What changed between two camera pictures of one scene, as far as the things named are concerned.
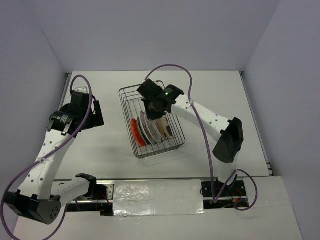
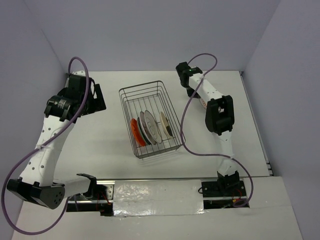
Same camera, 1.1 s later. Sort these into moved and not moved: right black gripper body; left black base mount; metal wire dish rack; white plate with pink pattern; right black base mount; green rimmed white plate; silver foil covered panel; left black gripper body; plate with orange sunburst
Moved: left black gripper body; plate with orange sunburst; right black gripper body
Not moved: silver foil covered panel; metal wire dish rack; green rimmed white plate; white plate with pink pattern; right black base mount; left black base mount
